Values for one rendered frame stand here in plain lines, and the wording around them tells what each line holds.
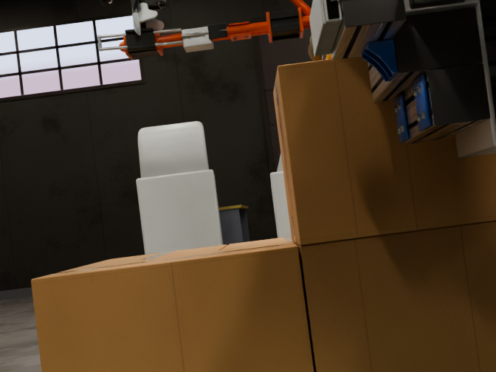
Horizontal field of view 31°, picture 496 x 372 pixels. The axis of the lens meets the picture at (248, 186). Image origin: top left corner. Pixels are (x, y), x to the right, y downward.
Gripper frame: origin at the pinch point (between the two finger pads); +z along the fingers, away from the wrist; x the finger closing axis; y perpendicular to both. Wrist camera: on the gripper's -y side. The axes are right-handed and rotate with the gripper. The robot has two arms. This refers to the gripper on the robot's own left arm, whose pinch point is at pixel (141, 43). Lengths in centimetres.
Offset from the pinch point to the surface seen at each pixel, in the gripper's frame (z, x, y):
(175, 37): 0.2, -2.4, 8.6
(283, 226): 55, 551, 31
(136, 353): 72, -19, -7
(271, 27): 1.1, -3.3, 31.8
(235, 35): 1.7, -2.0, 23.1
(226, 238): 62, 707, -27
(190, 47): 3.1, -1.9, 11.8
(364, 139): 32, -19, 49
